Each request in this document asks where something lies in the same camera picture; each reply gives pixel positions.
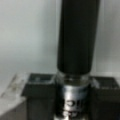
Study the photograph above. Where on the orange-tipped gripper right finger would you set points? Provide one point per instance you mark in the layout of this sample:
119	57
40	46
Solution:
104	99

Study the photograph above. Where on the orange-tipped gripper left finger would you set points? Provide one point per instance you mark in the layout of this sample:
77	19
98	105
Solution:
28	97

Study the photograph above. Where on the black pen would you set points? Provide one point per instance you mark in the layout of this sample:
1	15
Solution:
75	55

